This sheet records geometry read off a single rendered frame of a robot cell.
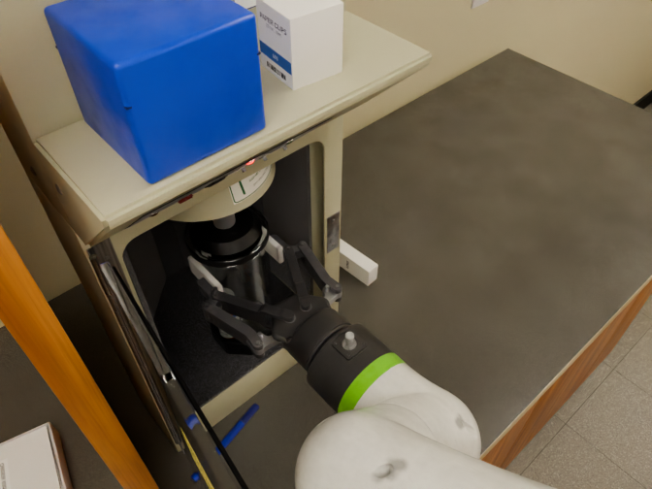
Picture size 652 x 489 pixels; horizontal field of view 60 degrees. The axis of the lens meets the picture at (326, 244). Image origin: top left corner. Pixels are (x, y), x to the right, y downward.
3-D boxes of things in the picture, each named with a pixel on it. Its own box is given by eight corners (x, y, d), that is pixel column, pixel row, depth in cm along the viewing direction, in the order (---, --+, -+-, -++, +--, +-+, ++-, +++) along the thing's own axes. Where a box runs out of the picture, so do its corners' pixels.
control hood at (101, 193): (72, 233, 49) (27, 140, 42) (345, 95, 64) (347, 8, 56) (138, 314, 43) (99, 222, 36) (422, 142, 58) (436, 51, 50)
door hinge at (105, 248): (171, 437, 80) (82, 250, 51) (186, 426, 81) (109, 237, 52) (177, 445, 79) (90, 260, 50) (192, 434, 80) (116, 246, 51)
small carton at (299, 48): (261, 65, 49) (254, -5, 44) (309, 48, 51) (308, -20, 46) (293, 91, 46) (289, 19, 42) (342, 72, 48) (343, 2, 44)
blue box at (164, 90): (83, 122, 43) (40, 6, 36) (195, 76, 48) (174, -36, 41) (149, 187, 38) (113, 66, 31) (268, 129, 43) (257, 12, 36)
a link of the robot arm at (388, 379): (460, 502, 62) (516, 427, 59) (407, 546, 52) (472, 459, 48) (370, 412, 69) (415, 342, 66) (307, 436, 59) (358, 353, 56)
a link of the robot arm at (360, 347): (337, 433, 65) (392, 384, 69) (339, 381, 56) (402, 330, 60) (303, 397, 68) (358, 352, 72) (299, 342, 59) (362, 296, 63)
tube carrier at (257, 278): (196, 322, 89) (167, 227, 73) (251, 286, 94) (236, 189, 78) (236, 367, 83) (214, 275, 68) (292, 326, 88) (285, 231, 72)
